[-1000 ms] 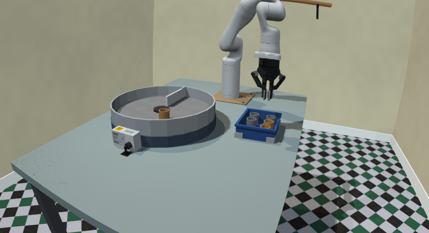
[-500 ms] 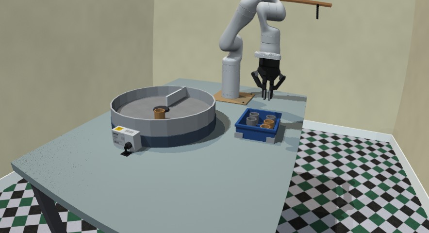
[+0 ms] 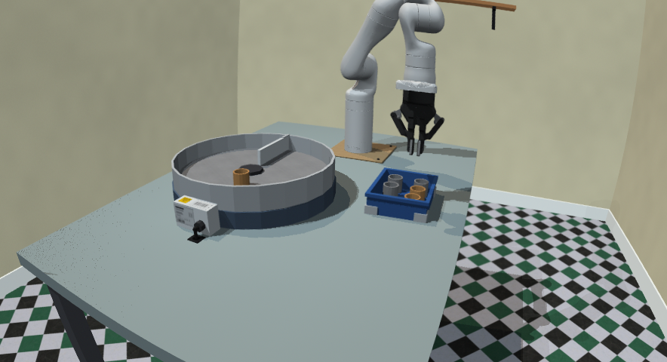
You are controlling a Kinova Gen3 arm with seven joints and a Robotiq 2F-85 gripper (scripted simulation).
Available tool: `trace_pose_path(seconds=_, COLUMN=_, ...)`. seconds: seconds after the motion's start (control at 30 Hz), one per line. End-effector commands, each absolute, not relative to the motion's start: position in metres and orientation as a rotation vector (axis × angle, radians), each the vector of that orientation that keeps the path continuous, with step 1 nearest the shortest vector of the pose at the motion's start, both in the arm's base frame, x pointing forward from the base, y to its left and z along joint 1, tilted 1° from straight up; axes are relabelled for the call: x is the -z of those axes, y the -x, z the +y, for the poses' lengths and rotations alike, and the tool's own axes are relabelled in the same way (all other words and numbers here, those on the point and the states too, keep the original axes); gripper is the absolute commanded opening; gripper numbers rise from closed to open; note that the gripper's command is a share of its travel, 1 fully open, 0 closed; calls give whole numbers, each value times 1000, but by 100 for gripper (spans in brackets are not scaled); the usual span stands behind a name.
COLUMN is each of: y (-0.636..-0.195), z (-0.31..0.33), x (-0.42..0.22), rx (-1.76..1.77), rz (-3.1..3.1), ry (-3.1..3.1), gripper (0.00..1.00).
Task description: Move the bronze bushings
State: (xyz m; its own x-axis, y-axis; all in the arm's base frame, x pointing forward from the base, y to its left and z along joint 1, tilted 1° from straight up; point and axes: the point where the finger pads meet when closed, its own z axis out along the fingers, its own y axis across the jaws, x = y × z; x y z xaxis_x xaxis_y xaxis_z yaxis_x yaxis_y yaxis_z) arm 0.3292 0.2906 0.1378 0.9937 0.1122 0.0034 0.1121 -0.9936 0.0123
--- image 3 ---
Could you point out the grey round turntable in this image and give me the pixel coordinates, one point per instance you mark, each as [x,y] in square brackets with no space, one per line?
[293,181]

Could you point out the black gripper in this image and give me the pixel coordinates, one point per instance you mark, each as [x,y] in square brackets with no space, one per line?
[420,114]

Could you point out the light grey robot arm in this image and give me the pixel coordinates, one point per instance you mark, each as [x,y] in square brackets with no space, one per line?
[357,64]

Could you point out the grey metal sleeve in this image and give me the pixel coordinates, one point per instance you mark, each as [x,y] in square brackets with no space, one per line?
[390,188]
[422,182]
[397,179]

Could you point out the blue crate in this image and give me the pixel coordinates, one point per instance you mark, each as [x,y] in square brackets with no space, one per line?
[397,207]

